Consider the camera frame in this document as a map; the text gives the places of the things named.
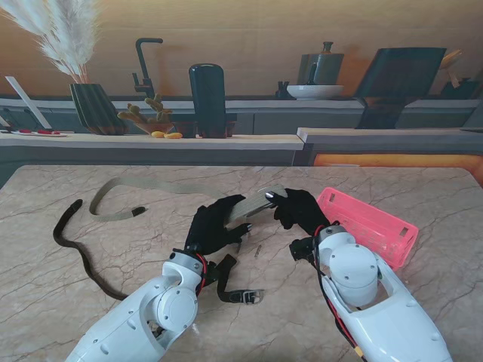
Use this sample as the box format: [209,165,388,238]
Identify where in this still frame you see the raised counter orange glow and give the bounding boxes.
[296,127,483,167]

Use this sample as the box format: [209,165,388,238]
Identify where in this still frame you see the white speckled bowl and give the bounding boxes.
[285,84,345,101]

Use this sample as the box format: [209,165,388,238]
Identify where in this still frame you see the left arm red black cables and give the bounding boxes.
[195,254,208,295]

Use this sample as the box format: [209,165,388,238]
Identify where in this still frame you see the arm red black cables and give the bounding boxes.
[195,254,208,295]
[311,225,367,362]

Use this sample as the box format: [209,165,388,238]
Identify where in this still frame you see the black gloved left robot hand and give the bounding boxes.
[184,194,254,256]

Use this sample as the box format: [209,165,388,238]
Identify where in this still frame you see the dark brown belt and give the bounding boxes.
[52,198,265,305]

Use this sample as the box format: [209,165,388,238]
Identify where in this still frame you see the wooden kitchen utensils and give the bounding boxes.
[439,48,466,87]

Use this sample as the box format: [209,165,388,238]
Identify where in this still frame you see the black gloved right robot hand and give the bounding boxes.
[266,187,330,237]

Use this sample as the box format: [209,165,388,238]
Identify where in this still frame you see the tall black cylinder container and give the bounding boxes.
[188,63,229,139]

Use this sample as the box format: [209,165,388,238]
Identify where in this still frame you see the black kitchen faucet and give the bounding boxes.
[131,37,165,100]

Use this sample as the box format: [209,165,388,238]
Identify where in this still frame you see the white pampas grass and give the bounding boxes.
[0,0,103,86]

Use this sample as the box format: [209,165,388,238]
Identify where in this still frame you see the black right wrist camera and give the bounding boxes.
[289,237,316,263]

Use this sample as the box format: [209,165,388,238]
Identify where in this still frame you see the grey pot with lid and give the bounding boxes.
[297,41,345,86]

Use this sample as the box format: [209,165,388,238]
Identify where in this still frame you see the pink plastic storage basket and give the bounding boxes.
[315,187,420,269]

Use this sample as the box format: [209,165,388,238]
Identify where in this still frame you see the cactus plants in bowl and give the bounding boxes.
[116,94,177,135]

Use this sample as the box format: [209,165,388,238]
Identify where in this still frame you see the dark ribbed vase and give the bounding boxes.
[69,82,128,136]

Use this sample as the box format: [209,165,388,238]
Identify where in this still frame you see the plate with red food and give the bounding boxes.
[10,128,71,137]

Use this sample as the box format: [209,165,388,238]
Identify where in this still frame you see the beige woven belt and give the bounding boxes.
[88,176,227,222]
[225,184,286,230]

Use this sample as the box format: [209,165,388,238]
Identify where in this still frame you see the right arm red black cables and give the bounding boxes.
[311,225,367,362]

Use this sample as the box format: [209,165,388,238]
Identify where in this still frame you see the grey back counter cabinets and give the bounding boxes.
[0,96,483,135]

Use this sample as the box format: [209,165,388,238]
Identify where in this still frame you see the white leaning board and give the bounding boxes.
[4,75,53,130]

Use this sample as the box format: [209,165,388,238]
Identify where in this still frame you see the dark utensil holder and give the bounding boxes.
[441,77,483,100]

